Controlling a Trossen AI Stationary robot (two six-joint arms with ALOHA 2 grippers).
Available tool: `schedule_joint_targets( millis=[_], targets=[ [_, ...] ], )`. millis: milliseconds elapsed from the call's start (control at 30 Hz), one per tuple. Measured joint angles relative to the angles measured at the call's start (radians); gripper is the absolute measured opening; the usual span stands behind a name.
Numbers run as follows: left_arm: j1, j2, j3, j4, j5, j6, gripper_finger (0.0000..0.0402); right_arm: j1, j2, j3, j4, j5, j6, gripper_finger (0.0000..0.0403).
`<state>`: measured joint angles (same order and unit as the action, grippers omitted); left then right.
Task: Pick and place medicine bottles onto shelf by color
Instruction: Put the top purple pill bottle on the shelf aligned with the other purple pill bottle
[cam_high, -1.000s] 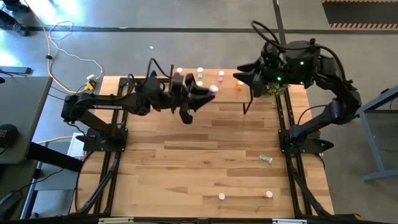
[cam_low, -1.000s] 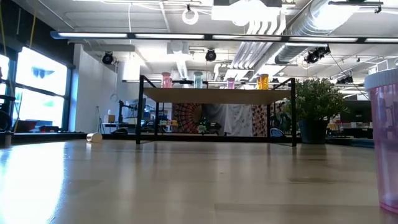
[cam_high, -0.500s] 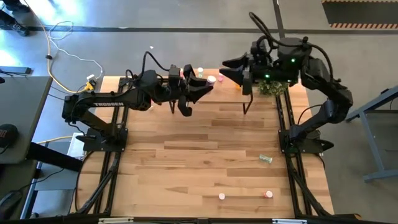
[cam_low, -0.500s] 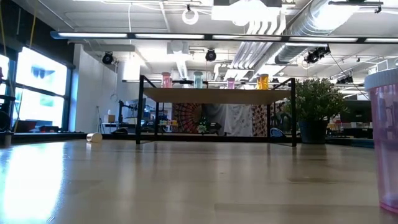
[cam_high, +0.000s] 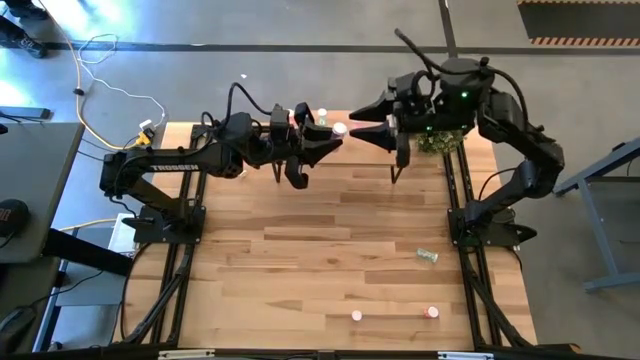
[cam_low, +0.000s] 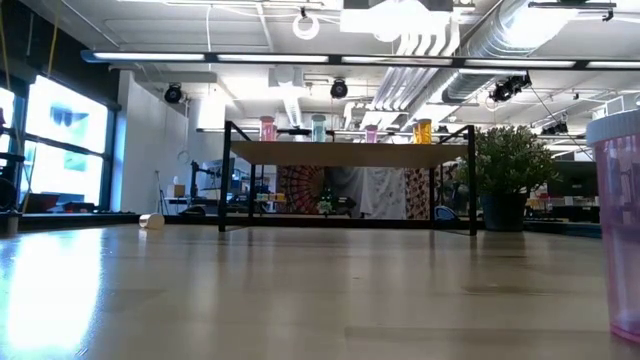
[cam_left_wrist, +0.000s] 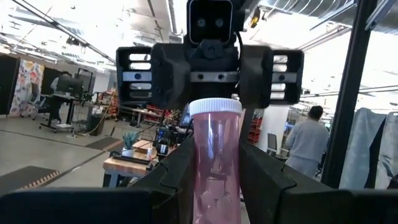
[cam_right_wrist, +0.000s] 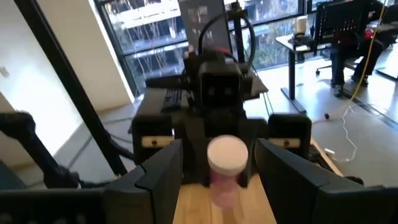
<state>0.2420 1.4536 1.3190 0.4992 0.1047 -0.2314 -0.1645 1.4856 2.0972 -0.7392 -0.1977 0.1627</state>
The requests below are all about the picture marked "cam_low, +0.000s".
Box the teal pill bottle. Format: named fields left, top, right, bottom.
left=310, top=114, right=328, bottom=143

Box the pink pill bottle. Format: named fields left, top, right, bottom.
left=258, top=115, right=277, bottom=143

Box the mandala tapestry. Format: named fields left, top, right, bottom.
left=277, top=165, right=327, bottom=216

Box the small potted plant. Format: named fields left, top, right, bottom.
left=316, top=188, right=335, bottom=217

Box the white floral curtain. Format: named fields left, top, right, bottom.
left=327, top=167, right=407, bottom=220

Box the brown patterned cloth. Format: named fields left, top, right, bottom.
left=405, top=167, right=451, bottom=221

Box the white ceiling fixture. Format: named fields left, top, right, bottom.
left=339, top=0, right=454, bottom=39

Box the green potted plant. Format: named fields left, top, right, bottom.
left=452, top=124, right=561, bottom=233

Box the black ceiling spotlight cluster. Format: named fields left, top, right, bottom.
left=488, top=73, right=532, bottom=104

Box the LED light bar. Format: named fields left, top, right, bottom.
left=79, top=48, right=640, bottom=72

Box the black monitor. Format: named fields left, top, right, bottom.
left=547, top=159, right=601, bottom=224

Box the large window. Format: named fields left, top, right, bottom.
left=0, top=74, right=117, bottom=211

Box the wooden shelf black metal frame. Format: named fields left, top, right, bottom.
left=218, top=120, right=480, bottom=237

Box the white ring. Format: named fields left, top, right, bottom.
left=291, top=11, right=321, bottom=42

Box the silver ventilation duct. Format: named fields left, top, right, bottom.
left=442, top=0, right=581, bottom=104

